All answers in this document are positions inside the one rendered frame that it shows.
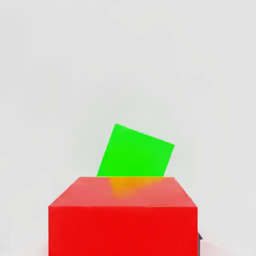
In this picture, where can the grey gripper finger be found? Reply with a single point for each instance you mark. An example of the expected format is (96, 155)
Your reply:
(199, 243)

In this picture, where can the small red cube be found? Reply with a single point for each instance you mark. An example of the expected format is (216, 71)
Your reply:
(123, 230)

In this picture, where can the small green cube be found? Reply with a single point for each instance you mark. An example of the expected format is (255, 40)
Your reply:
(136, 154)

